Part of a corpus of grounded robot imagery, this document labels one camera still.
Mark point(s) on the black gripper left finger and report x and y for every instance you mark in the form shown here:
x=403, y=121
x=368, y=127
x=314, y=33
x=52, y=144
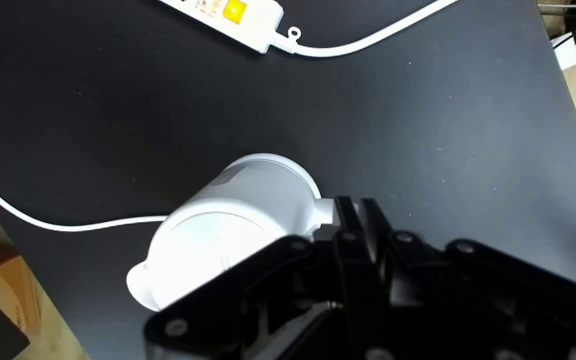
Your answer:
x=275, y=306

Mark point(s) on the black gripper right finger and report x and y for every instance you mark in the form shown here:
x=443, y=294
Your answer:
x=481, y=306

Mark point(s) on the white electric kettle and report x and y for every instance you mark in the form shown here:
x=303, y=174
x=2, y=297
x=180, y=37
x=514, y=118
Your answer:
x=220, y=246

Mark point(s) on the white power adapter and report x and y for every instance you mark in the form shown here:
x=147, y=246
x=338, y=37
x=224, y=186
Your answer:
x=564, y=50

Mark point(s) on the brown floor box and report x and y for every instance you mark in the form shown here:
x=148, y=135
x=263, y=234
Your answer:
x=5, y=293

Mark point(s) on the white power strip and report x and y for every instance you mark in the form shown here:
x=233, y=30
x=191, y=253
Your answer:
x=235, y=16

